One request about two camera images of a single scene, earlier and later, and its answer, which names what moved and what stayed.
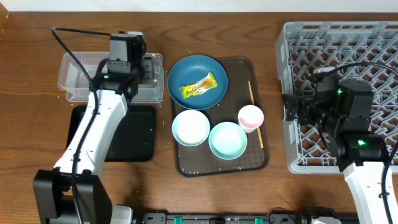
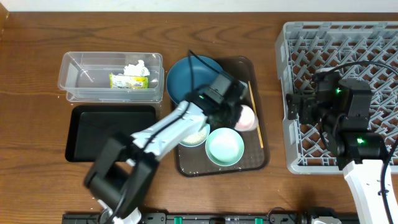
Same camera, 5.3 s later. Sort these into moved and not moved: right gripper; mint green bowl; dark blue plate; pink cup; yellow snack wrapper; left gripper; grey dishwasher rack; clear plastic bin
Moved: yellow snack wrapper; left gripper; mint green bowl; pink cup
Not moved: dark blue plate; clear plastic bin; grey dishwasher rack; right gripper
